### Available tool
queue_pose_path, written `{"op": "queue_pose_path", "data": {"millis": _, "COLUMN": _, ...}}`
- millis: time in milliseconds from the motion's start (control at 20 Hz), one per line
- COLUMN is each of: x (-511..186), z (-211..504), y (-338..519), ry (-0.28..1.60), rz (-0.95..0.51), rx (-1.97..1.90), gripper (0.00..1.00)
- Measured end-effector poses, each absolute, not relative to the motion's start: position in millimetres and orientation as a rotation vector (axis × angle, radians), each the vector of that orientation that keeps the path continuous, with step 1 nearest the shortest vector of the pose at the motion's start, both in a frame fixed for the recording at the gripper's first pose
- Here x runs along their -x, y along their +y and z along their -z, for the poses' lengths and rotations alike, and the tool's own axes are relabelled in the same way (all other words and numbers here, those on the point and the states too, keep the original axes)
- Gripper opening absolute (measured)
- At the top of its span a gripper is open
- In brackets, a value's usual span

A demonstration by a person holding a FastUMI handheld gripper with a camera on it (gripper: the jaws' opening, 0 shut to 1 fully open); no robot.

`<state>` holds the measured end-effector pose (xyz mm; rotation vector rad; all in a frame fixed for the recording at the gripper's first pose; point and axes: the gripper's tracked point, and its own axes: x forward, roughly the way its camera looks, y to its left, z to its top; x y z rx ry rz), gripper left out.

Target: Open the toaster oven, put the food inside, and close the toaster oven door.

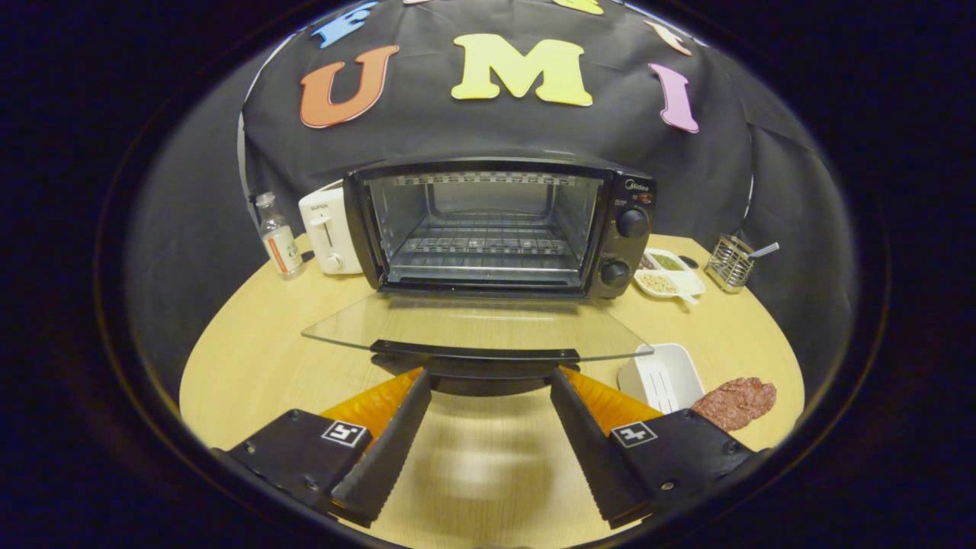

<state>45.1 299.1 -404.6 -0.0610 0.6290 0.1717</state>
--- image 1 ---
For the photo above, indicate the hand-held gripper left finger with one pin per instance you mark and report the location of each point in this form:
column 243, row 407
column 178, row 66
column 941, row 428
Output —
column 393, row 450

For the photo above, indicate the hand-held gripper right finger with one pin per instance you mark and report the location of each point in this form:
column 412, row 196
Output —
column 591, row 450

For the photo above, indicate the brown meat slice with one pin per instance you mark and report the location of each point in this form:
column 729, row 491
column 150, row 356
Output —
column 736, row 402

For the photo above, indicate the black toaster oven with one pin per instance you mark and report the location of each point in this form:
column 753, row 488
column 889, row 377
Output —
column 633, row 252

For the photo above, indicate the white bread toaster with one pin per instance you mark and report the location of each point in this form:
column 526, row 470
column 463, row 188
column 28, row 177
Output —
column 328, row 229

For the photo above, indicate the white rectangular tray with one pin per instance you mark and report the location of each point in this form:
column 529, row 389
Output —
column 663, row 377

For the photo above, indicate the white divided grain dish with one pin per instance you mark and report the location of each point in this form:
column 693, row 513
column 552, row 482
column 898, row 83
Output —
column 669, row 278

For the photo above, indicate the small black round cap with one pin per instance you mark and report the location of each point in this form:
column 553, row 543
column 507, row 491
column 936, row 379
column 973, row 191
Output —
column 688, row 261

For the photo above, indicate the clear bottle orange label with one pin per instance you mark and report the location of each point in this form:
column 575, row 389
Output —
column 280, row 244

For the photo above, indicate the silver spoon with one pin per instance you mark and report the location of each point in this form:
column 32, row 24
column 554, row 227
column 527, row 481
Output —
column 765, row 250

